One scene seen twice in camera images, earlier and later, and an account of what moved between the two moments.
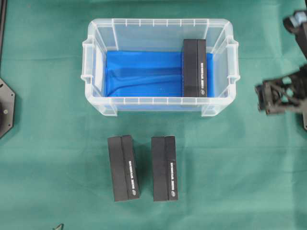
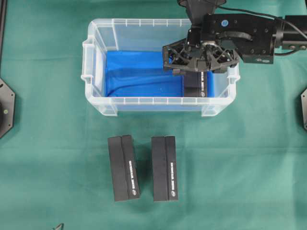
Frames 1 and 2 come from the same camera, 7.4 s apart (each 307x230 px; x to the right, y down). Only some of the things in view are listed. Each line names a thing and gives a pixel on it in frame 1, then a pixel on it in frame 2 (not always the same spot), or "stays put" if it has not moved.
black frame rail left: [4, 4] stays put
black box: [164, 168] stays put
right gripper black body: [283, 94] to [217, 44]
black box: [123, 168] stays put
